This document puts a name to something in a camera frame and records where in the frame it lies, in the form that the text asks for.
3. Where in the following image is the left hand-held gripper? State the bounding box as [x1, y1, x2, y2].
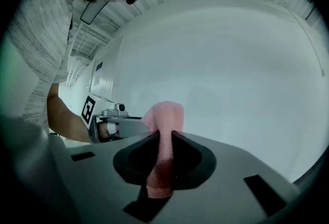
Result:
[80, 94, 151, 144]

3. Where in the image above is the person's left hand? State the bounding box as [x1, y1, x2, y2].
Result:
[97, 123, 114, 139]

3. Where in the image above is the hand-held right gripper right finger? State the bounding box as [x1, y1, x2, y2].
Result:
[171, 130, 217, 191]

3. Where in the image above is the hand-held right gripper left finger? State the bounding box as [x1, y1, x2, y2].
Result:
[113, 132, 161, 186]

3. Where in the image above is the grey striped t-shirt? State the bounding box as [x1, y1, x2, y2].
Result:
[5, 0, 76, 132]

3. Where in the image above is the small pink object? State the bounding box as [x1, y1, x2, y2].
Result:
[141, 101, 185, 199]

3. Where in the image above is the person's left forearm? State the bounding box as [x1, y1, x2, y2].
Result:
[47, 83, 91, 144]

